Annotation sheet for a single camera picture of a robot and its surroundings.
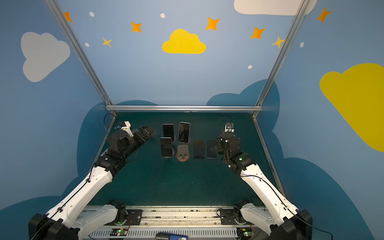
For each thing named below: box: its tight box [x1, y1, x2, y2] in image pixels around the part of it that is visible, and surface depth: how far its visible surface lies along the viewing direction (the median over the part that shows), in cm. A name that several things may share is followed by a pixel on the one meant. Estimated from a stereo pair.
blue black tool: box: [155, 232, 189, 240], surface depth 67 cm
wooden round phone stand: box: [176, 152, 190, 162], surface depth 97 cm
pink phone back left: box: [162, 123, 174, 142], surface depth 100 cm
